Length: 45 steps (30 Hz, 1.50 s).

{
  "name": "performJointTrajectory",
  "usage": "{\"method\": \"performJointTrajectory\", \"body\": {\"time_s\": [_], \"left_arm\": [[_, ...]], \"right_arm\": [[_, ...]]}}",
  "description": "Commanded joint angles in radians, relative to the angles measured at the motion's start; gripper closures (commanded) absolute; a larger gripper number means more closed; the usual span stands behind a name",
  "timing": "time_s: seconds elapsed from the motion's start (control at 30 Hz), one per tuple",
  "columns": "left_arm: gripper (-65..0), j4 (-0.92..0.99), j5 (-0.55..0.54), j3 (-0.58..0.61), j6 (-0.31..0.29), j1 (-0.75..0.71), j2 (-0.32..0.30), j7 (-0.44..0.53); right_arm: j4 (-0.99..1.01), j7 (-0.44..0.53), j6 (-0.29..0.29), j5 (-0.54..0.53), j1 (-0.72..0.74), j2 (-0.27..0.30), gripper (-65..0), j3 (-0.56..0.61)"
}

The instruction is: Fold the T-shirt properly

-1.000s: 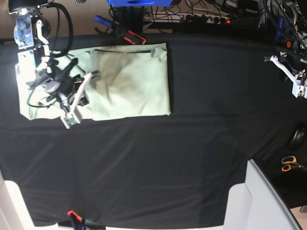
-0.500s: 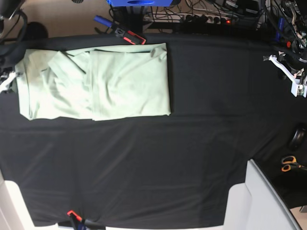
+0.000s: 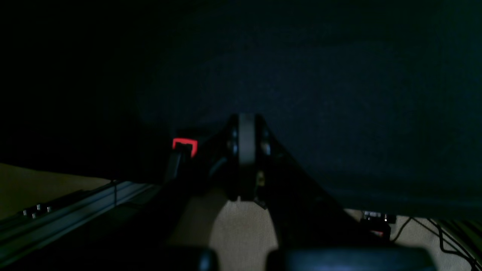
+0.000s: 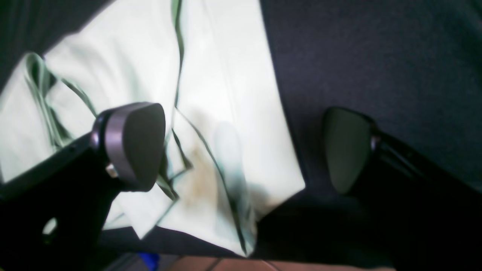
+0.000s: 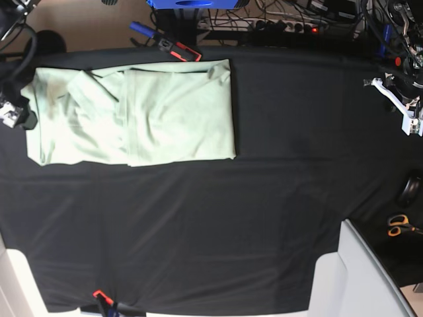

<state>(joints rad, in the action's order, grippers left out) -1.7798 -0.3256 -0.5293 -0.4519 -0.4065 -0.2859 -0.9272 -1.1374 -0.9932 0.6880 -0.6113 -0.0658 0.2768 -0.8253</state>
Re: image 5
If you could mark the blue handled tool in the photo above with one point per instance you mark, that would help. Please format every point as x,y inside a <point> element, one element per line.
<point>142,29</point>

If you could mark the black round object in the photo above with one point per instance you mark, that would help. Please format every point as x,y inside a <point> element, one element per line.
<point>409,191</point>

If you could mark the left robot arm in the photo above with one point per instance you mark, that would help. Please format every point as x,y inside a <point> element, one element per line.
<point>401,84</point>

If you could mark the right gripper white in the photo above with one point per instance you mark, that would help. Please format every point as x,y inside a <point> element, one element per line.
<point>13,113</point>

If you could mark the white chair right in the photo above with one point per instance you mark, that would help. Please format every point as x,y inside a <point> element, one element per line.
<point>352,282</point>

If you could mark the white chair left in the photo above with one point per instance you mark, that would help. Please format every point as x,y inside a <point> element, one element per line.
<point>20,295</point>

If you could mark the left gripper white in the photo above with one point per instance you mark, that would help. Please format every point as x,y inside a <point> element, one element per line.
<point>411,112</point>

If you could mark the red black clamp top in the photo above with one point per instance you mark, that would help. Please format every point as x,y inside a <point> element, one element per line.
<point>179,50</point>

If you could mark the red blue clamp bottom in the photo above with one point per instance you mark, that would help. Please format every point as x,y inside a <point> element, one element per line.
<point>106,306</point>

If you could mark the blue box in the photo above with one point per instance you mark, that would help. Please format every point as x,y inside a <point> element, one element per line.
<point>197,4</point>

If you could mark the orange handled scissors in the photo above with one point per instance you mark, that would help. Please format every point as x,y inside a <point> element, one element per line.
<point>399,224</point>

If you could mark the white chair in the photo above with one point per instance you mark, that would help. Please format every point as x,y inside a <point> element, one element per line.
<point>20,295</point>
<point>352,282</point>

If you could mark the white power strip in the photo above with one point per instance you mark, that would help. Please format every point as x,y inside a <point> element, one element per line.
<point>256,24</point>

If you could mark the light green T-shirt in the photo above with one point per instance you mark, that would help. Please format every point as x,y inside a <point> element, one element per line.
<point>138,115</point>

